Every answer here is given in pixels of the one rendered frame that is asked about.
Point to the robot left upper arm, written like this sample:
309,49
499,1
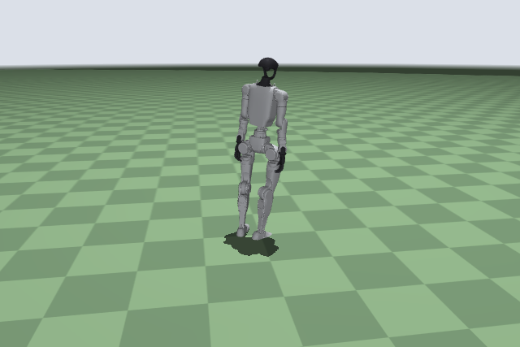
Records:
244,102

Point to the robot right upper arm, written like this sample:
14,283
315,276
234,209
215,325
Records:
281,97

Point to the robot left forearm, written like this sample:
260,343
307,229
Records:
242,128

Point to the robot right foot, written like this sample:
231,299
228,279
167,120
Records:
258,236

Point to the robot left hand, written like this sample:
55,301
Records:
237,153

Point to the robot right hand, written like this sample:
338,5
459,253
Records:
281,160

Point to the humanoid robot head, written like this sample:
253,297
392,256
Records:
267,64

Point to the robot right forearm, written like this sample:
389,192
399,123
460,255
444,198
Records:
282,135

